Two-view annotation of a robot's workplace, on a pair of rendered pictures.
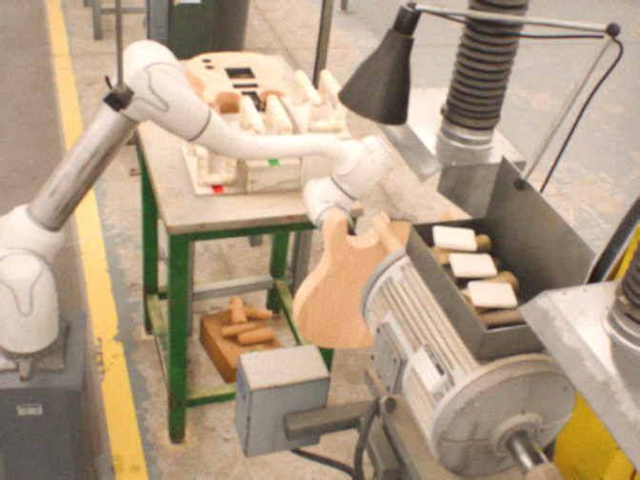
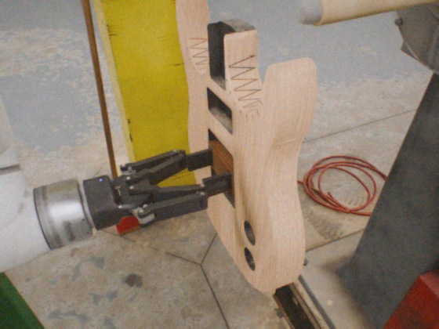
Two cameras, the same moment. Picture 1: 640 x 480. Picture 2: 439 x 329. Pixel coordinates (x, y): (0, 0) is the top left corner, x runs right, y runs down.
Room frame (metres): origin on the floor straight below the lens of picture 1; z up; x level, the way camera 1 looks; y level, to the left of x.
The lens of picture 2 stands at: (1.53, 0.31, 1.42)
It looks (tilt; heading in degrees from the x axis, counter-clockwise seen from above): 44 degrees down; 270
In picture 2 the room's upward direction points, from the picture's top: straight up
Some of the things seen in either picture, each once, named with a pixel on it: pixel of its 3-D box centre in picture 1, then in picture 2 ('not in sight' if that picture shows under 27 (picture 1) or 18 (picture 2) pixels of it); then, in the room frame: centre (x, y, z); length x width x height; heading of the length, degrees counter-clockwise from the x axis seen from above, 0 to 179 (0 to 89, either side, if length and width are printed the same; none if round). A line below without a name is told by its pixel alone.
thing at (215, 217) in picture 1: (236, 256); not in sight; (2.13, 0.27, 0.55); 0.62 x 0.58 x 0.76; 23
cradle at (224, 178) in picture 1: (216, 178); not in sight; (1.95, 0.32, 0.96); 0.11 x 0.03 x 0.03; 113
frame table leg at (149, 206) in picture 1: (150, 240); not in sight; (2.28, 0.61, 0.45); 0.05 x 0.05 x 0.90; 23
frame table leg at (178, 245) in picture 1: (177, 344); not in sight; (1.78, 0.39, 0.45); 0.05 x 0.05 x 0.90; 23
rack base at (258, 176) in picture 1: (262, 154); not in sight; (2.10, 0.21, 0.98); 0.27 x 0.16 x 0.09; 23
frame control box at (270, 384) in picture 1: (301, 433); not in sight; (1.03, -0.02, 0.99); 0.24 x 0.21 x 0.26; 23
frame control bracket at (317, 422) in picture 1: (331, 419); not in sight; (1.06, -0.07, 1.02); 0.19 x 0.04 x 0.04; 113
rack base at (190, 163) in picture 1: (211, 169); not in sight; (2.04, 0.35, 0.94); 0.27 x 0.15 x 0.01; 23
